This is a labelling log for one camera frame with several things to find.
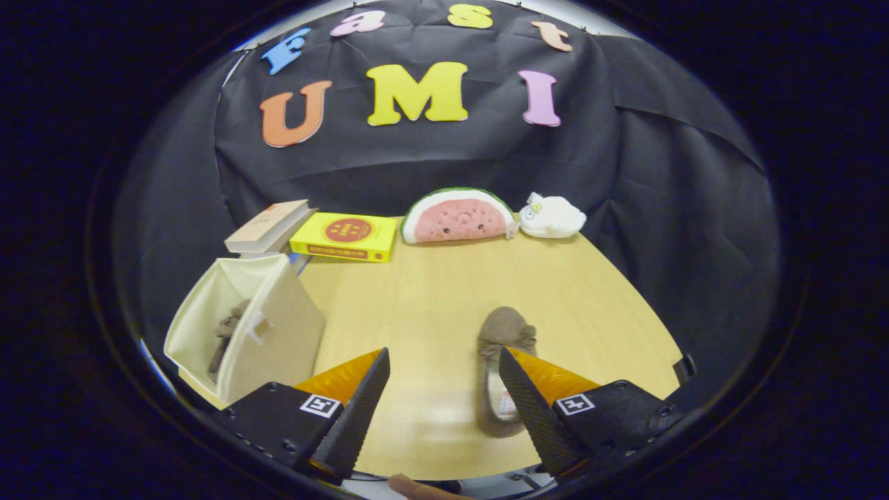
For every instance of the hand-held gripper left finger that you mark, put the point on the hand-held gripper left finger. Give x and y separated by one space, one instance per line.
358 417

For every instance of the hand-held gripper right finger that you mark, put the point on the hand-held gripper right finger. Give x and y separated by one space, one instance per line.
535 417

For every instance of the brown suede shoe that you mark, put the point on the brown suede shoe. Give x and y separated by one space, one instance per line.
226 337
503 326

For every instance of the cream fabric storage box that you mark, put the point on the cream fabric storage box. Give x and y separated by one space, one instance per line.
278 340

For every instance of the black table clamp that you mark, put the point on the black table clamp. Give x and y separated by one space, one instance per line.
687 367

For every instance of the blue book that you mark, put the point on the blue book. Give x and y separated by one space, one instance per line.
300 260

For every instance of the yellow book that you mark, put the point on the yellow book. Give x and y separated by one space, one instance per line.
344 235

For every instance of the white plush toy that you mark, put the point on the white plush toy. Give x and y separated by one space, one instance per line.
552 217

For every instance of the beige book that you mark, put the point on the beige book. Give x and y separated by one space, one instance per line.
267 226

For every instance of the watermelon slice plush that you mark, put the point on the watermelon slice plush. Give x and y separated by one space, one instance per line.
458 217

